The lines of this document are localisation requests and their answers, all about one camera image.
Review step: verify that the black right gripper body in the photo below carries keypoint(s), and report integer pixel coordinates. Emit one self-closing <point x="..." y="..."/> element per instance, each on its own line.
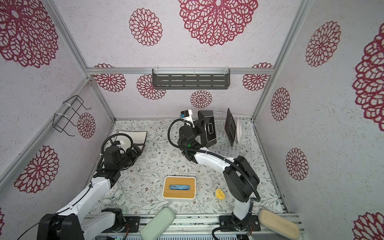
<point x="200" y="133"/>

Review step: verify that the black wire wall basket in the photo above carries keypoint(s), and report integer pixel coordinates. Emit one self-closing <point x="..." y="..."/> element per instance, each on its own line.
<point x="61" y="120"/>

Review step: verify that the beige padded cushion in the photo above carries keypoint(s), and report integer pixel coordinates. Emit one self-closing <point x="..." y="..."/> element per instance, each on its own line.
<point x="279" y="225"/>

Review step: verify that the white alarm clock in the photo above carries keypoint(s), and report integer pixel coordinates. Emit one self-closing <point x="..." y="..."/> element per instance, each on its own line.
<point x="111" y="197"/>

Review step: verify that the white wooden tissue box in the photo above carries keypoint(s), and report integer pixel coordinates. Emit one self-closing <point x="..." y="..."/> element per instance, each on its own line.
<point x="179" y="188"/>

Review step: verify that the yellow sponge piece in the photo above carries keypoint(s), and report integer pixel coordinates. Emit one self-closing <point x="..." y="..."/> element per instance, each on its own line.
<point x="220" y="194"/>

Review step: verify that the white wire dish rack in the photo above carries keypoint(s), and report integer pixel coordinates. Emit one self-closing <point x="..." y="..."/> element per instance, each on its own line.
<point x="223" y="147"/>

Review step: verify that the white square plate black rim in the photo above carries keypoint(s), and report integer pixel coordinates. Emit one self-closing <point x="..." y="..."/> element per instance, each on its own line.
<point x="138" y="138"/>

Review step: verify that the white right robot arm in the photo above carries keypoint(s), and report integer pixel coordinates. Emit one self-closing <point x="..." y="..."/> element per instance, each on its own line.
<point x="241" y="179"/>

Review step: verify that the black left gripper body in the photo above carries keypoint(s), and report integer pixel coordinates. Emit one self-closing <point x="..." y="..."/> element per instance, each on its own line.
<point x="128" y="158"/>

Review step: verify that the small white round plate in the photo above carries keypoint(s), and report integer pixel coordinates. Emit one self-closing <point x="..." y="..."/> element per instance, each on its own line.
<point x="239" y="131"/>

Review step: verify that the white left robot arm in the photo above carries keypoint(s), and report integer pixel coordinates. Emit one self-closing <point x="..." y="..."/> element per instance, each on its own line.
<point x="69" y="223"/>

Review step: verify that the grey wall shelf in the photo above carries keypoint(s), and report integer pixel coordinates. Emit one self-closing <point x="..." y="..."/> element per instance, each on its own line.
<point x="191" y="79"/>

